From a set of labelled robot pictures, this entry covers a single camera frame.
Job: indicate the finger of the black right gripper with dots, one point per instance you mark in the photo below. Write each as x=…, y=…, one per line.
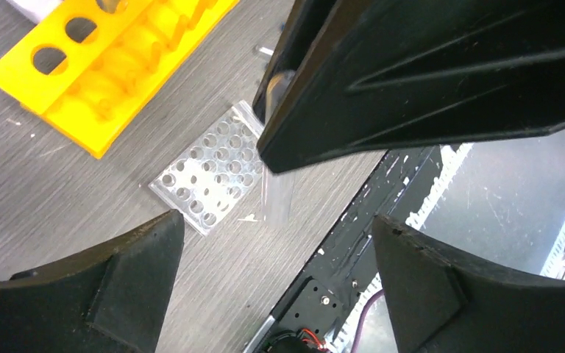
x=353, y=76

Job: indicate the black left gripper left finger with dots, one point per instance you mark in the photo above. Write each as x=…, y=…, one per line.
x=111, y=297

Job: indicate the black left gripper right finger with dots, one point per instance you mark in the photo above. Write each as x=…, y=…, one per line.
x=443, y=299

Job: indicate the clear acrylic tube rack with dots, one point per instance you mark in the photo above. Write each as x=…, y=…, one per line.
x=206, y=180

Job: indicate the yellow plastic test tube rack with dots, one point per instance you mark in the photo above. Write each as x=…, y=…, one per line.
x=88, y=73

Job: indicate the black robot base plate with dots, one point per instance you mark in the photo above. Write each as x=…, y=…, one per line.
x=327, y=295

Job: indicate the white slotted cable duct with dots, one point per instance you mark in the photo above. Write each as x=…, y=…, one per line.
x=377, y=334

